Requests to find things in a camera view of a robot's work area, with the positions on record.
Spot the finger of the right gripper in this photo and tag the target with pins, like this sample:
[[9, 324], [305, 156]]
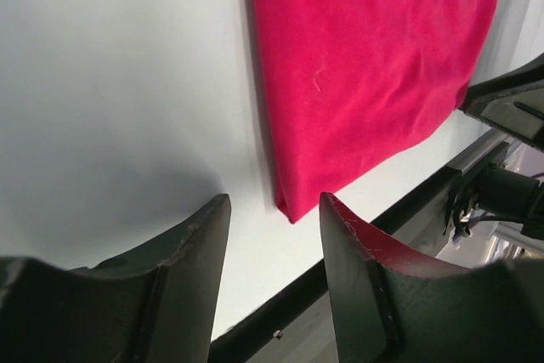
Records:
[[511, 103]]

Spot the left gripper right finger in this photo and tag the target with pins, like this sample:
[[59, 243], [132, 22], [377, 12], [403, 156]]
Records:
[[448, 313]]

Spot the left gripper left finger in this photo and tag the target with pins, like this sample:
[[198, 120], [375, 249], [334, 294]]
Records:
[[153, 303]]

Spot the red t shirt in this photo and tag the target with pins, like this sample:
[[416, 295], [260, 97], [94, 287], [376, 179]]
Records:
[[350, 83]]

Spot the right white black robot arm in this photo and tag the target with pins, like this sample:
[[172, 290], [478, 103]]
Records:
[[494, 194]]

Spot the aluminium rail profile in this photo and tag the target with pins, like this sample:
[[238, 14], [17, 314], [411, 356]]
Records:
[[488, 241]]

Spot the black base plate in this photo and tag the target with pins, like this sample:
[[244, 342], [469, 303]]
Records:
[[341, 299]]

